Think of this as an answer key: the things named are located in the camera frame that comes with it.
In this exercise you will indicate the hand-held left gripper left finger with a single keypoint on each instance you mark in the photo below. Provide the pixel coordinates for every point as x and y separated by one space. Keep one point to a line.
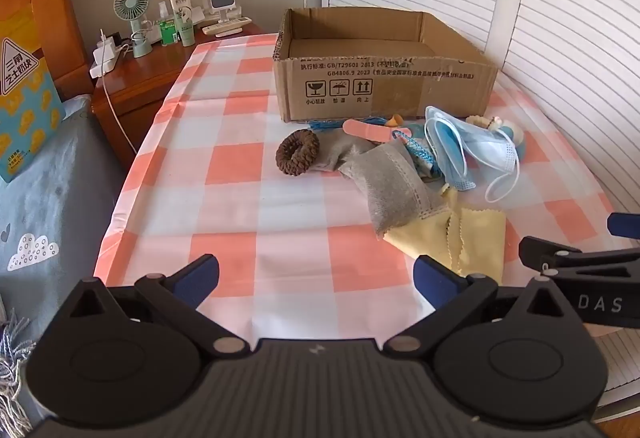
197 275

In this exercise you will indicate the brown cardboard box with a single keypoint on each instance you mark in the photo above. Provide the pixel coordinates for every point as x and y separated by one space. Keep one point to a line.
380 83

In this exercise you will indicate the green desk fan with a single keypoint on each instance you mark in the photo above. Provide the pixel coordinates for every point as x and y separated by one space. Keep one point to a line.
131 8

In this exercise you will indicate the green bottle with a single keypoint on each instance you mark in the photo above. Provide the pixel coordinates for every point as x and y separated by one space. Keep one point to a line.
166 32

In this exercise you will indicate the brown hair scrunchie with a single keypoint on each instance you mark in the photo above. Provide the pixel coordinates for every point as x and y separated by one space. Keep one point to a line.
286 159

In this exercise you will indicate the yellow cleaning cloth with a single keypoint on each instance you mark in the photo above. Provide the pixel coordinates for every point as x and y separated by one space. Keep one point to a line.
475 238

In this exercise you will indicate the white green tube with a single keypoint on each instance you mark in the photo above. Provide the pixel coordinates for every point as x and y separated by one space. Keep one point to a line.
182 18

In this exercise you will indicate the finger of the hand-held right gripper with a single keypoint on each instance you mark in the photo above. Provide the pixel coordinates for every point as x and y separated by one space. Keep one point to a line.
625 224
550 255

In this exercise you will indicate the white power strip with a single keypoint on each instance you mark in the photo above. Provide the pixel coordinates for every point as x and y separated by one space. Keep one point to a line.
106 60

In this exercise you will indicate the white remote control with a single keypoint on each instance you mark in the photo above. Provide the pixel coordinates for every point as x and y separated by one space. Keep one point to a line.
227 25

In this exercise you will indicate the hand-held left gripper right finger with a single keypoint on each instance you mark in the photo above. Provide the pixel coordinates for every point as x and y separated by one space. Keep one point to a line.
432 278

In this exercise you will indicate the blue patterned ribbon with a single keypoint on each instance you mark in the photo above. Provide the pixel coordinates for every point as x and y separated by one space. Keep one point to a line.
417 150

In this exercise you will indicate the pink white checkered tablecloth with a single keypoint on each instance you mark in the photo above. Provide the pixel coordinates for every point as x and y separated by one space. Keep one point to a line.
225 218

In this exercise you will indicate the blue face mask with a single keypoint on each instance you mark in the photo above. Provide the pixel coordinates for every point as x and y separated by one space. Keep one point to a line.
487 143
447 158

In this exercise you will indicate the blue yellow cushion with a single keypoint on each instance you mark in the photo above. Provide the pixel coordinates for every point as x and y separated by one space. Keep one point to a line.
27 118

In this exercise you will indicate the wooden nightstand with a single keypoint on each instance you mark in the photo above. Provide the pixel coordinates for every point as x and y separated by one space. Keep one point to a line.
135 83

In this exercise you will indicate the pink adhesive bandage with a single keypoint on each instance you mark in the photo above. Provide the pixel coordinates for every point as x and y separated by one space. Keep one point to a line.
367 130

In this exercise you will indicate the grey blue bed blanket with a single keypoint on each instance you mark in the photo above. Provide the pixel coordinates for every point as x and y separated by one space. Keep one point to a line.
55 198

